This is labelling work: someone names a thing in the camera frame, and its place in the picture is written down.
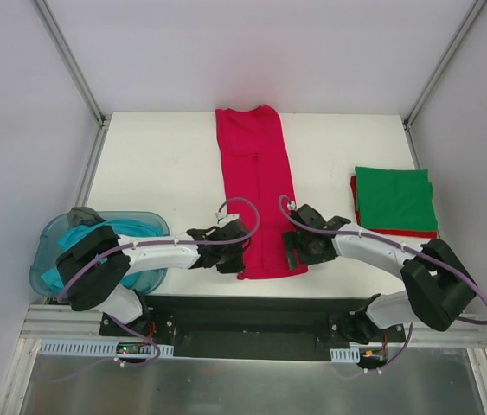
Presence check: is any magenta t shirt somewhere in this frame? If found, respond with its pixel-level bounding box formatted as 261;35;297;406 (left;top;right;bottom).
215;105;308;280

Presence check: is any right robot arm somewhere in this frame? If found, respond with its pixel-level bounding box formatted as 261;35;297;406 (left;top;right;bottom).
280;204;480;344

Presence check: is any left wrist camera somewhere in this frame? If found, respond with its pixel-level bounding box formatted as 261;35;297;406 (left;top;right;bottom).
215;211;240;224

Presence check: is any left aluminium frame post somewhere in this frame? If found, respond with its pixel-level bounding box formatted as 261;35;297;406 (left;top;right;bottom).
30;0;106;127

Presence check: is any right aluminium frame post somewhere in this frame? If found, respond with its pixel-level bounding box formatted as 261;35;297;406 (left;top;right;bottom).
403;0;487;131

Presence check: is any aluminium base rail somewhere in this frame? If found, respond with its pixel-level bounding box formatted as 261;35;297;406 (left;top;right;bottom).
19;304;487;348

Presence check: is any left white cable duct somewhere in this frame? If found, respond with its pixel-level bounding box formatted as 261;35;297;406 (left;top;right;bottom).
39;340;174;359

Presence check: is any folded red t shirt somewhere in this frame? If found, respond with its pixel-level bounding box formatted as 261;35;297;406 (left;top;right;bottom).
349;176;438;239

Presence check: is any translucent blue plastic basket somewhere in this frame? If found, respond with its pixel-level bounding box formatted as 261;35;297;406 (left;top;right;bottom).
29;211;170;297

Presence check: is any folded green t shirt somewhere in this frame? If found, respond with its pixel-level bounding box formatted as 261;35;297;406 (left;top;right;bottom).
354;166;439;231

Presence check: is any aluminium frame post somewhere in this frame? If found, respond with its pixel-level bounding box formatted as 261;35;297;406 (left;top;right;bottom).
403;0;487;131
30;0;106;127

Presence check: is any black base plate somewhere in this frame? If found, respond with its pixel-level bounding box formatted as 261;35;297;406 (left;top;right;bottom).
98;296;413;362

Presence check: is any teal t shirt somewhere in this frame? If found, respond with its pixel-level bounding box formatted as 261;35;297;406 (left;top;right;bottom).
40;218;166;293

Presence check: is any white cable duct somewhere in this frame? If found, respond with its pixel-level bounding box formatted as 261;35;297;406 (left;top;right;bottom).
39;340;174;359
330;347;361;364

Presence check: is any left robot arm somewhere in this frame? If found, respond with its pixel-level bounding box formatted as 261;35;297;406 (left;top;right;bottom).
56;214;256;336

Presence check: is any grey cloth in basket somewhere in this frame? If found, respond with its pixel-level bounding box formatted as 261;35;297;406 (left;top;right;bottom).
67;207;106;227

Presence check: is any right white cable duct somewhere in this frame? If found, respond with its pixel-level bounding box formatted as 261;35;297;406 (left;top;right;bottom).
330;347;361;364

